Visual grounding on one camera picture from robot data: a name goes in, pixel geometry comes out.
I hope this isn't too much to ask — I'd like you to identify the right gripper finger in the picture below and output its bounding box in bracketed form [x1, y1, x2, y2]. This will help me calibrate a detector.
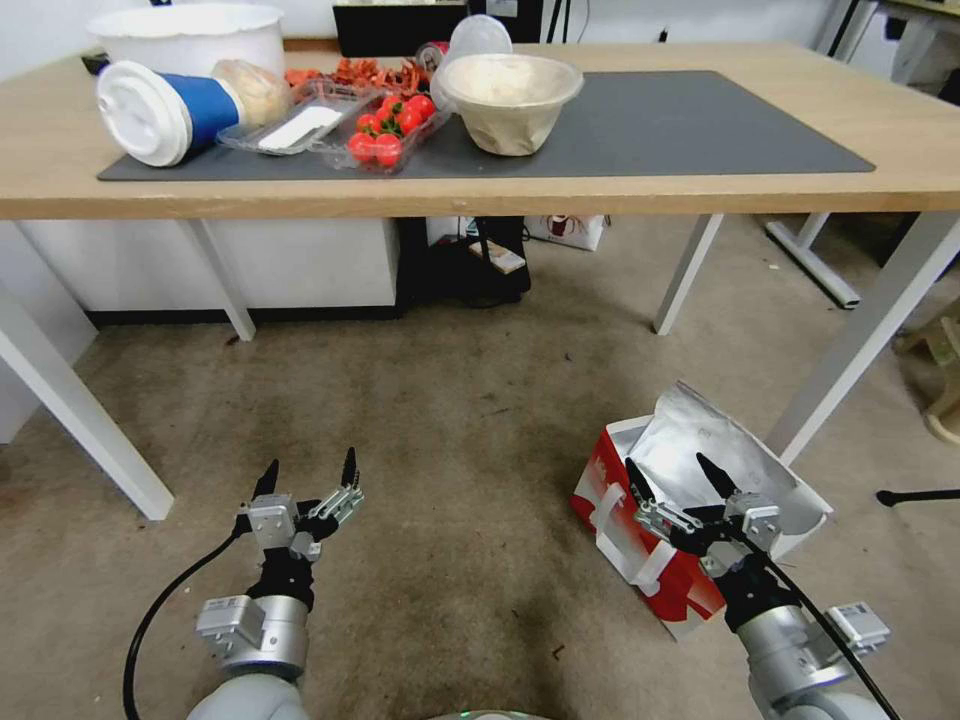
[623, 457, 704, 539]
[695, 452, 742, 507]

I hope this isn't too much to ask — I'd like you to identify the white desk leg foot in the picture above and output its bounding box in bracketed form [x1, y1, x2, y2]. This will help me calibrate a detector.
[764, 212, 865, 311]

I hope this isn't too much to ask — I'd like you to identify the black chair base leg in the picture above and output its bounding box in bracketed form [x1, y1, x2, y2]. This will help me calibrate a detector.
[875, 488, 960, 508]

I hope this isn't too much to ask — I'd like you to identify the white low cabinet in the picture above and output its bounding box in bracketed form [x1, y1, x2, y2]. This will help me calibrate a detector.
[20, 218, 400, 314]

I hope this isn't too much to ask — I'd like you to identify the pile of red peels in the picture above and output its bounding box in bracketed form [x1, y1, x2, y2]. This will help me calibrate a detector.
[284, 58, 434, 97]

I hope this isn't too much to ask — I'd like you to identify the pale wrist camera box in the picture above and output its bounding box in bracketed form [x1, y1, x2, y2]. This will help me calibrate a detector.
[722, 490, 784, 559]
[245, 493, 298, 554]

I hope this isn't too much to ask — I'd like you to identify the blue paper cup white lid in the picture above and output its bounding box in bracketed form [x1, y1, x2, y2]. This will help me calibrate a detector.
[94, 60, 242, 169]

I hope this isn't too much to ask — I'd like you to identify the dark grey table mat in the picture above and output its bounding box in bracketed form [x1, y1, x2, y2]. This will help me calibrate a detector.
[97, 70, 877, 183]

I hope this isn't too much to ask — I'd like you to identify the clear round plastic container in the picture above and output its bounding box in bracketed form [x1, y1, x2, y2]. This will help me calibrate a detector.
[447, 14, 516, 58]

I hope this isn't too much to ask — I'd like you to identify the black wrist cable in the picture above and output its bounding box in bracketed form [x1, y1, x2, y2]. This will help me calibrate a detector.
[721, 517, 903, 720]
[123, 524, 258, 720]

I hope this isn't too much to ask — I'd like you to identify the beige plastic stool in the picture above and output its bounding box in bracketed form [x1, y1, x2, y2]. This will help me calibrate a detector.
[895, 314, 960, 438]

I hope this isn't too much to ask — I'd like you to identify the clear box of cherry tomatoes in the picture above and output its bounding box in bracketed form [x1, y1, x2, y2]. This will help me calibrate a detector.
[306, 91, 453, 176]

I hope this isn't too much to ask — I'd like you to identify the black box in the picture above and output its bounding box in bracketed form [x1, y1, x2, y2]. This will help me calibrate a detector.
[331, 0, 543, 58]

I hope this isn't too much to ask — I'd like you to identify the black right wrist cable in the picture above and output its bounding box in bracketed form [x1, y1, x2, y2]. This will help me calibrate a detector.
[721, 517, 903, 720]

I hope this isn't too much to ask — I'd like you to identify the large white plastic tub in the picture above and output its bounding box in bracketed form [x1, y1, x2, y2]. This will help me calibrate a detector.
[83, 2, 287, 81]

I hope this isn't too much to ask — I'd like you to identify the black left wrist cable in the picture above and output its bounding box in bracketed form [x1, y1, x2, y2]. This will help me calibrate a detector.
[123, 524, 258, 720]

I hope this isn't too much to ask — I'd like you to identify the wooden table with white legs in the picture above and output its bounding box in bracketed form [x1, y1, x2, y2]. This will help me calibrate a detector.
[0, 41, 960, 523]

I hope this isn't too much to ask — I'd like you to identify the white printed paper bag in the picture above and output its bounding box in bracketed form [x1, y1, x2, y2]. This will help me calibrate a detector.
[522, 213, 610, 253]

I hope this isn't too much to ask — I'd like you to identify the brown paper bowl clear lid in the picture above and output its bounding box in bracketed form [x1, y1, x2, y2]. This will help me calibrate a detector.
[430, 53, 586, 157]

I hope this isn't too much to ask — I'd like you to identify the bread in clear bag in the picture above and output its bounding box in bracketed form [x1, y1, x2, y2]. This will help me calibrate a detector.
[209, 58, 295, 127]

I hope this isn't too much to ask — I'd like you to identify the black crate with clutter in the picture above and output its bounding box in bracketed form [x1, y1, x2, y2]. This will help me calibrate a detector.
[396, 215, 533, 310]

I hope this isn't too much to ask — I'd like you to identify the clear plastic tray white napkin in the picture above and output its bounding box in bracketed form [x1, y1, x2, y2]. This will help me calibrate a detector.
[215, 82, 385, 158]

